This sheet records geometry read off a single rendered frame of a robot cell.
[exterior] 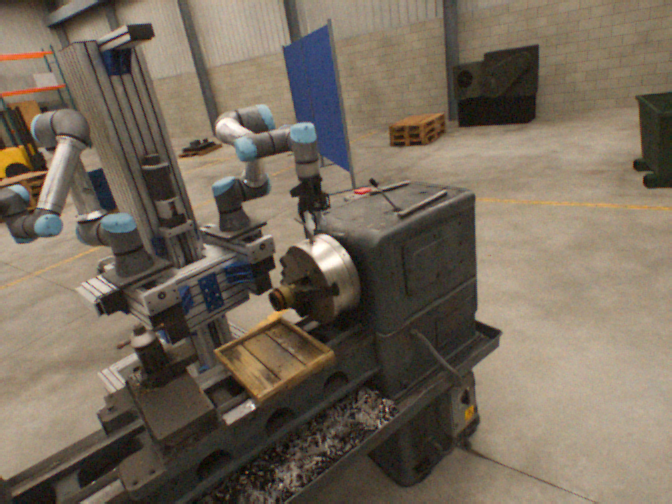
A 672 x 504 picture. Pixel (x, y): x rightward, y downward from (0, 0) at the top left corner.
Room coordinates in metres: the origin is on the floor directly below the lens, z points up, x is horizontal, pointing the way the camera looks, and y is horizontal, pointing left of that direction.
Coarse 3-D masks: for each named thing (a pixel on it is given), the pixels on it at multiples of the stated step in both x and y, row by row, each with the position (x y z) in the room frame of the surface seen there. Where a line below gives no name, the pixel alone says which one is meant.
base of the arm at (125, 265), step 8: (136, 248) 1.62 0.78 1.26; (144, 248) 1.66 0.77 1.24; (120, 256) 1.60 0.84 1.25; (128, 256) 1.60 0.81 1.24; (136, 256) 1.61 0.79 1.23; (144, 256) 1.63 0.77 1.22; (120, 264) 1.59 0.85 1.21; (128, 264) 1.59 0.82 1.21; (136, 264) 1.59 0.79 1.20; (144, 264) 1.61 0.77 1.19; (152, 264) 1.64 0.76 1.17; (120, 272) 1.58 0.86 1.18; (128, 272) 1.58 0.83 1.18; (136, 272) 1.58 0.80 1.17
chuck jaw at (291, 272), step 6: (288, 252) 1.46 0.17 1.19; (282, 258) 1.42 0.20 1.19; (288, 258) 1.42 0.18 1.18; (282, 264) 1.43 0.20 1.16; (288, 264) 1.41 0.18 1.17; (294, 264) 1.41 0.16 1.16; (282, 270) 1.39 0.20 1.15; (288, 270) 1.39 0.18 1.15; (294, 270) 1.40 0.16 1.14; (300, 270) 1.40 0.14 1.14; (282, 276) 1.40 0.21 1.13; (288, 276) 1.37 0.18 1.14; (294, 276) 1.38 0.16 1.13; (300, 276) 1.39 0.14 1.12; (306, 276) 1.42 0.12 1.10; (282, 282) 1.36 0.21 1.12; (288, 282) 1.36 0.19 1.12; (294, 282) 1.38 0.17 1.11
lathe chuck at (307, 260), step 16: (304, 240) 1.45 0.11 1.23; (320, 240) 1.41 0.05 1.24; (304, 256) 1.36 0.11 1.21; (320, 256) 1.33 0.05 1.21; (336, 256) 1.34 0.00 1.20; (304, 272) 1.38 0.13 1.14; (320, 272) 1.29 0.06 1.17; (336, 272) 1.30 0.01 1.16; (352, 288) 1.30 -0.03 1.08; (320, 304) 1.33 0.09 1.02; (336, 304) 1.26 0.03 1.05; (352, 304) 1.32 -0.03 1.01; (320, 320) 1.35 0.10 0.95
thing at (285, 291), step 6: (276, 288) 1.33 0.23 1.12; (282, 288) 1.32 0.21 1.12; (288, 288) 1.32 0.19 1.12; (294, 288) 1.33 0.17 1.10; (270, 294) 1.31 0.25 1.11; (276, 294) 1.30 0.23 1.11; (282, 294) 1.30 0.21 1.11; (288, 294) 1.30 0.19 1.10; (270, 300) 1.33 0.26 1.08; (276, 300) 1.28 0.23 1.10; (282, 300) 1.28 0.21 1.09; (288, 300) 1.29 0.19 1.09; (294, 300) 1.30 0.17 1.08; (276, 306) 1.32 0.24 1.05; (282, 306) 1.28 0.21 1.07; (288, 306) 1.29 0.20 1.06; (294, 306) 1.31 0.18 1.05
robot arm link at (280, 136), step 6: (282, 126) 1.45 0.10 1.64; (288, 126) 1.42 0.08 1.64; (270, 132) 1.37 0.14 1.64; (276, 132) 1.38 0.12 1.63; (282, 132) 1.38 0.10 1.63; (288, 132) 1.37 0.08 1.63; (276, 138) 1.36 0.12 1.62; (282, 138) 1.36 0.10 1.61; (276, 144) 1.35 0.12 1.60; (282, 144) 1.36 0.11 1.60; (276, 150) 1.36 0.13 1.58; (282, 150) 1.37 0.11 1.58; (288, 150) 1.38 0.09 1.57
